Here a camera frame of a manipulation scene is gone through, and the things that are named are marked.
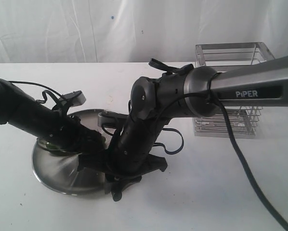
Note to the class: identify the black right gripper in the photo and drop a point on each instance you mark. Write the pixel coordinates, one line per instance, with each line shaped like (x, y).
(125, 166)

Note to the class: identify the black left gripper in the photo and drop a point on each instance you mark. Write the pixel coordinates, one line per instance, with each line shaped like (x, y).
(72, 136)

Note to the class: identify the green cucumber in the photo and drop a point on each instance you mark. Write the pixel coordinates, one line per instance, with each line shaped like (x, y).
(53, 149)

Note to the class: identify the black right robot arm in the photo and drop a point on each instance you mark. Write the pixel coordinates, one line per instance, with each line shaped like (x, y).
(179, 92)

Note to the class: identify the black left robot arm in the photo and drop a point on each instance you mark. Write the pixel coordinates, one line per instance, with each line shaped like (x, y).
(54, 126)

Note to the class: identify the round stainless steel plate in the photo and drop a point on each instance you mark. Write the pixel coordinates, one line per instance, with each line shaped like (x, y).
(59, 173)

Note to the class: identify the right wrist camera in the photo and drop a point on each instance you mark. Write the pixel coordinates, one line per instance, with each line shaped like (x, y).
(109, 119)

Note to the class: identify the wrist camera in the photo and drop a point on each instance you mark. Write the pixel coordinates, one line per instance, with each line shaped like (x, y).
(73, 99)
(109, 119)

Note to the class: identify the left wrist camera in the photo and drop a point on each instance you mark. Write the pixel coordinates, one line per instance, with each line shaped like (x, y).
(73, 99)

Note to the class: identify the metal wire utensil rack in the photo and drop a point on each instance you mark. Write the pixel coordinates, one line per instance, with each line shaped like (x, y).
(224, 57)

